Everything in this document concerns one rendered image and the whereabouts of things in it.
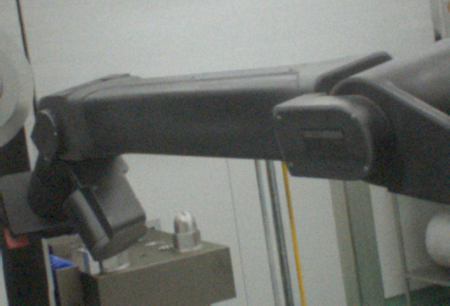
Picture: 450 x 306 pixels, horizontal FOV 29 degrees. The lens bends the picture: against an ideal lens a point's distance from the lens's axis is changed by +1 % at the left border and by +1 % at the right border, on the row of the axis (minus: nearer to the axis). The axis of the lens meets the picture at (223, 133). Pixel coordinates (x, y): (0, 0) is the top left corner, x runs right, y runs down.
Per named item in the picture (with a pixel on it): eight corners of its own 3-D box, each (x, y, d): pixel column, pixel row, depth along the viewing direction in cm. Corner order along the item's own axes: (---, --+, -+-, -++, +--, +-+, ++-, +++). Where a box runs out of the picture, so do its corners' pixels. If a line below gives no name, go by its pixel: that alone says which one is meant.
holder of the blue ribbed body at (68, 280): (62, 315, 97) (55, 270, 97) (15, 286, 117) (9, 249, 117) (90, 308, 98) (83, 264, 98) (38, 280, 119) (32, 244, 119)
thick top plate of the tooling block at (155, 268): (105, 333, 94) (97, 277, 94) (18, 282, 130) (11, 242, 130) (237, 297, 101) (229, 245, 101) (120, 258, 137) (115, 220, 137)
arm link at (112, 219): (127, 74, 79) (40, 103, 74) (193, 178, 75) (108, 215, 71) (96, 142, 88) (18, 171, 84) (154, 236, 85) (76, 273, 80)
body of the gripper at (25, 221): (108, 222, 92) (125, 190, 86) (10, 243, 87) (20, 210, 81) (90, 168, 94) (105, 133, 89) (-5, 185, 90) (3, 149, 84)
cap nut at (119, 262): (104, 273, 95) (97, 232, 95) (93, 269, 99) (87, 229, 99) (135, 265, 97) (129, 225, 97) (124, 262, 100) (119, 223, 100)
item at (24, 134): (49, 290, 96) (24, 121, 95) (2, 265, 117) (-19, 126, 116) (54, 289, 96) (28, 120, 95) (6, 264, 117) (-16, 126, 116)
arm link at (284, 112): (500, 25, 47) (356, 85, 41) (521, 128, 48) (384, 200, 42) (113, 69, 82) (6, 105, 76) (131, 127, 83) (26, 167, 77)
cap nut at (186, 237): (180, 253, 101) (174, 214, 100) (168, 250, 104) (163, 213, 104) (208, 247, 102) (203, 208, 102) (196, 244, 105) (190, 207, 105)
